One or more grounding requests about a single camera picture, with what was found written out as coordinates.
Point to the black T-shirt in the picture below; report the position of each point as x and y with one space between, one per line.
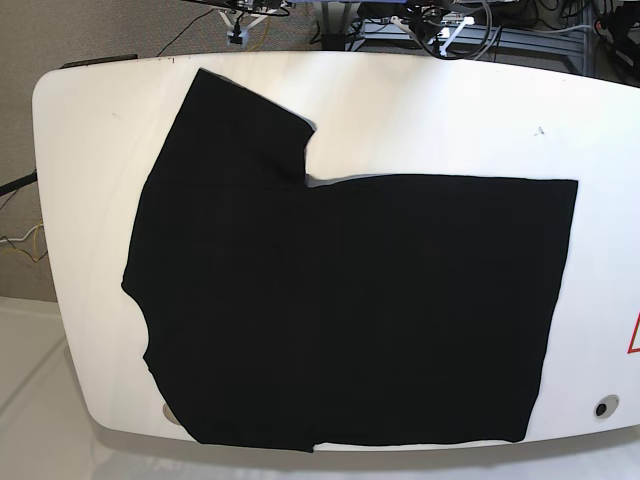
379 311

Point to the round table grommet left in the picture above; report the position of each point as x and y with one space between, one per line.
169 415

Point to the round table grommet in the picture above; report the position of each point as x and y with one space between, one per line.
606 407
169 415

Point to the red triangle warning sticker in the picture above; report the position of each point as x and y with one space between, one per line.
634 342

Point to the round table grommet right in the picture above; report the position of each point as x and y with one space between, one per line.
606 407

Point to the aluminium frame rail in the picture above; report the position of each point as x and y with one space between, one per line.
520 40

